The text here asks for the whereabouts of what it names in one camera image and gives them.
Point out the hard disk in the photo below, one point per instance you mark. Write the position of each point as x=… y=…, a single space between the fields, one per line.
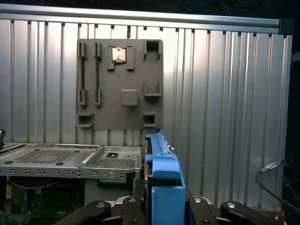
x=166 y=204

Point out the green motherboard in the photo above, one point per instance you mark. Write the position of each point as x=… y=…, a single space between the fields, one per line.
x=18 y=211

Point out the black open PC case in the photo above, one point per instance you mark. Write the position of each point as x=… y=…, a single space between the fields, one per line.
x=58 y=161

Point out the silver CPU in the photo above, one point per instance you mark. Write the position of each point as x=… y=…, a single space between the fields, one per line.
x=119 y=55

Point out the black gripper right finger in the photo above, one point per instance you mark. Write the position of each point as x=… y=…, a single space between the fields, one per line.
x=199 y=213

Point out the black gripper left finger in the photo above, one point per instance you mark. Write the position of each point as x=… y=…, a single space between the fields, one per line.
x=131 y=211

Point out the grey parts rack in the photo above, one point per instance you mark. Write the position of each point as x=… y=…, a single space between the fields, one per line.
x=110 y=112

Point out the green RAM stick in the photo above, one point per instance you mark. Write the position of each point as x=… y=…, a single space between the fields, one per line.
x=97 y=75

